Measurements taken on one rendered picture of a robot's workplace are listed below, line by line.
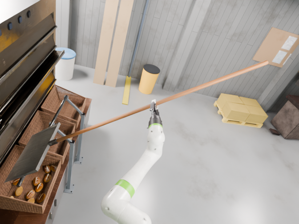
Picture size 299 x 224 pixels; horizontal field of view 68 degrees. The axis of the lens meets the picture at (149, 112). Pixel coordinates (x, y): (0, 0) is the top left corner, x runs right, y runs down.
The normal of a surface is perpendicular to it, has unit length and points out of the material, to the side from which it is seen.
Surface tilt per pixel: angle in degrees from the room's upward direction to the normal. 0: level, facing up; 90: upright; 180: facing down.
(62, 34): 90
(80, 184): 0
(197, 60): 90
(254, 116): 90
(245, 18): 90
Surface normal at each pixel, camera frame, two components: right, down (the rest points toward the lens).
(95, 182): 0.27, -0.75
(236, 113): 0.06, 0.64
